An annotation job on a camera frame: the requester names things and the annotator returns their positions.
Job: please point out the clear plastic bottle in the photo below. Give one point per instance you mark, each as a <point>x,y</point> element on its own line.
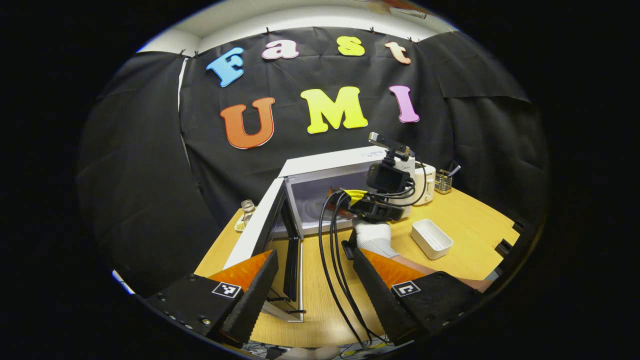
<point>247,210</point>

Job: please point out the white toaster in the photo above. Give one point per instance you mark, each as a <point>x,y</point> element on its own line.
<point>429,182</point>

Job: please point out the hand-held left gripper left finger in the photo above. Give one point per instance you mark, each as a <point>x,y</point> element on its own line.
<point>255,295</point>

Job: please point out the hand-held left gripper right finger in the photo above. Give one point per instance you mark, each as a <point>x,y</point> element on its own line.
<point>380,300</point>

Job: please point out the white microwave oven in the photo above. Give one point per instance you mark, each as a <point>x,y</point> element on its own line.
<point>325,162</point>

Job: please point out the metal spoon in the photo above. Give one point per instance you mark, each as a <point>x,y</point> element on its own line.
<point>454,171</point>

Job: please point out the black table edge bracket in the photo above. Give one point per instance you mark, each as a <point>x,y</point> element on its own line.
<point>518,227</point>
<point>503,247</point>

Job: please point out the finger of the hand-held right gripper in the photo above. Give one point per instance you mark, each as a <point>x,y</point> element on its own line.
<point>356,194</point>

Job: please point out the white plastic tray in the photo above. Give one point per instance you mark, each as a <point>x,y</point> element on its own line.
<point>432,240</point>

